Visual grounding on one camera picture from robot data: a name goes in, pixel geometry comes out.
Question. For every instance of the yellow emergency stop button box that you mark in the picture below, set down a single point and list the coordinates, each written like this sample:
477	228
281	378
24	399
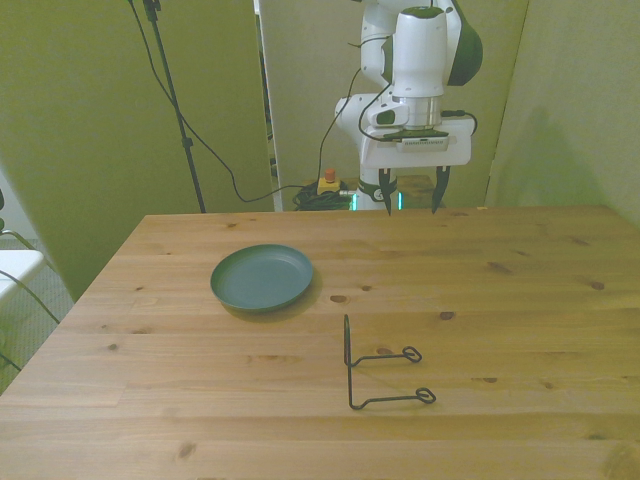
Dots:
330	187

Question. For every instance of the white chair seat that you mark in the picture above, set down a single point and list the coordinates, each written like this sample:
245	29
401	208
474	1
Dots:
15	265

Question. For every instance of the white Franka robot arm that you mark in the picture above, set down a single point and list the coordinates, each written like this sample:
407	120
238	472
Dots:
420	50

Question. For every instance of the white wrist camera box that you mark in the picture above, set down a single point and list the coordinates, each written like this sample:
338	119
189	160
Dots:
422	142

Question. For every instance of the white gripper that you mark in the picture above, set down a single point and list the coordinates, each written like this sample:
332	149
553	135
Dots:
420	157

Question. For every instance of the black camera tripod pole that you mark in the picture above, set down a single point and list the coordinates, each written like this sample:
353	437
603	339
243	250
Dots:
187	143

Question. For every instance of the dark green round plate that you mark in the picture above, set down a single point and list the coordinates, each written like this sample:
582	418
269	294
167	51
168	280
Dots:
260	277

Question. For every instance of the wide beige partition panel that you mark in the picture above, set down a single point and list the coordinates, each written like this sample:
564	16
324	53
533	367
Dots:
75	100

